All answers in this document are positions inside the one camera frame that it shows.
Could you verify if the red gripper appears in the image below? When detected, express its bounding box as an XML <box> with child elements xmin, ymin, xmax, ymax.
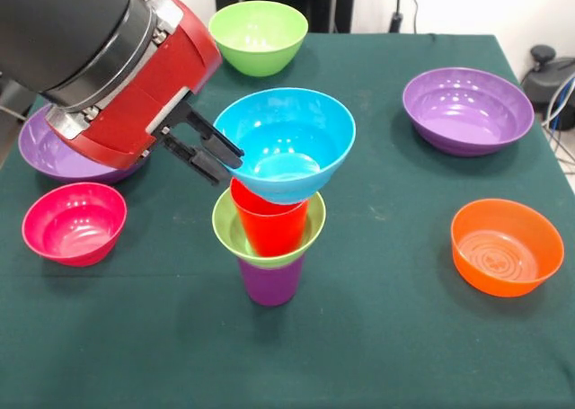
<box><xmin>44</xmin><ymin>0</ymin><xmax>246</xmax><ymax>189</ymax></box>

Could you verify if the small green bowl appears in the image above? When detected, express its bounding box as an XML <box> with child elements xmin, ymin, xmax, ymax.
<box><xmin>211</xmin><ymin>186</ymin><xmax>328</xmax><ymax>269</ymax></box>

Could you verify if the small blue bowl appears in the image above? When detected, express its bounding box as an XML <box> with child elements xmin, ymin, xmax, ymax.
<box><xmin>212</xmin><ymin>87</ymin><xmax>358</xmax><ymax>206</ymax></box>

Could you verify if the red cup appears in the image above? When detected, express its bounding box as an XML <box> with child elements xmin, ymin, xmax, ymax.
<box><xmin>229</xmin><ymin>177</ymin><xmax>311</xmax><ymax>258</ymax></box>

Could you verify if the purple cup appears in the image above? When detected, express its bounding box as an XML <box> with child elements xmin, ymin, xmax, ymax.
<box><xmin>236</xmin><ymin>253</ymin><xmax>306</xmax><ymax>308</ymax></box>

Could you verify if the orange bowl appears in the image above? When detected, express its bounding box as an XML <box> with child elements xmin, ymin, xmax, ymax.
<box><xmin>450</xmin><ymin>198</ymin><xmax>566</xmax><ymax>298</ymax></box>

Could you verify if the large green bowl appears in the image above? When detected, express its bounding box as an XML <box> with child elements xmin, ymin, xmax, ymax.
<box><xmin>208</xmin><ymin>0</ymin><xmax>310</xmax><ymax>78</ymax></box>

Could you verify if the pink bowl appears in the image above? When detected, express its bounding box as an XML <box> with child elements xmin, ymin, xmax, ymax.
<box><xmin>21</xmin><ymin>182</ymin><xmax>128</xmax><ymax>267</ymax></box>

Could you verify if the wide purple bowl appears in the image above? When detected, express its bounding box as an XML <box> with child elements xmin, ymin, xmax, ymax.
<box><xmin>402</xmin><ymin>67</ymin><xmax>535</xmax><ymax>157</ymax></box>
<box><xmin>17</xmin><ymin>104</ymin><xmax>149</xmax><ymax>185</ymax></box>

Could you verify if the black office chair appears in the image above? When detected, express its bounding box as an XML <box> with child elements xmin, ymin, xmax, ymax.
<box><xmin>0</xmin><ymin>78</ymin><xmax>41</xmax><ymax>118</ymax></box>

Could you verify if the dark green tablecloth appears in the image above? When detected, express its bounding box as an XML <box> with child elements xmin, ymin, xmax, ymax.
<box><xmin>0</xmin><ymin>30</ymin><xmax>575</xmax><ymax>409</ymax></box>

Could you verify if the black grey machine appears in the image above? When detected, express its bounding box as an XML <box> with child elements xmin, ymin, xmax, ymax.
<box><xmin>520</xmin><ymin>44</ymin><xmax>575</xmax><ymax>113</ymax></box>

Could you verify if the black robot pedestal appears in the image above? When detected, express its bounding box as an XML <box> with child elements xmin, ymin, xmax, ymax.
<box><xmin>214</xmin><ymin>0</ymin><xmax>356</xmax><ymax>33</ymax></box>

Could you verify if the white cable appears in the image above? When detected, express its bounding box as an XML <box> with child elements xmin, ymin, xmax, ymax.
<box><xmin>0</xmin><ymin>105</ymin><xmax>28</xmax><ymax>122</ymax></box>

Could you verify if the grey cable bundle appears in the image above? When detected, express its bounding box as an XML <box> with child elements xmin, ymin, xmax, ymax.
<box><xmin>541</xmin><ymin>74</ymin><xmax>575</xmax><ymax>176</ymax></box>

